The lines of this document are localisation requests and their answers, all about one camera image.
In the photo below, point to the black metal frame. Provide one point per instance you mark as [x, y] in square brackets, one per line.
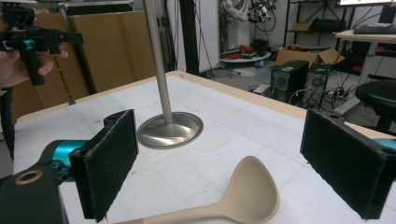
[6, 124]

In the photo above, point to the beige ladle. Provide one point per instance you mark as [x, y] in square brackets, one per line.
[252, 189]

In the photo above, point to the round white platform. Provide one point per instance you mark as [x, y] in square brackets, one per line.
[246, 59]

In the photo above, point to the white grid mat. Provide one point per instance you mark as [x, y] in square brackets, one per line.
[186, 174]

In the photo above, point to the large brown cardboard sheet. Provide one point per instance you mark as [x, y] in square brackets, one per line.
[109, 53]

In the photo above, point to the metal utensil stand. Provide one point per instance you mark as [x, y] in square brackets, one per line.
[158, 62]

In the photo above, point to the black computer tower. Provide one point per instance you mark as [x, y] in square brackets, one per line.
[288, 81]

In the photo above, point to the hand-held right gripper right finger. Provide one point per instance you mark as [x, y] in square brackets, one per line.
[345, 161]

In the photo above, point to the black metal shelf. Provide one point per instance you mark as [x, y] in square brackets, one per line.
[317, 25]

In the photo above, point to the grey computer tower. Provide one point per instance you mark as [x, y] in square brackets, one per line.
[318, 85]

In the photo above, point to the open cardboard box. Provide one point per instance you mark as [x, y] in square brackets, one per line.
[299, 54]

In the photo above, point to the white panel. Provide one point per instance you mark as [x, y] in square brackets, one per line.
[208, 34]

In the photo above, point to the black round stool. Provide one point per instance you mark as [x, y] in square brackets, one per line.
[378, 93]

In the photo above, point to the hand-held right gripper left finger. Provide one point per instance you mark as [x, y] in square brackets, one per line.
[109, 161]

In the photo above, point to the white desk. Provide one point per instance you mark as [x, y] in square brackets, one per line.
[367, 37]

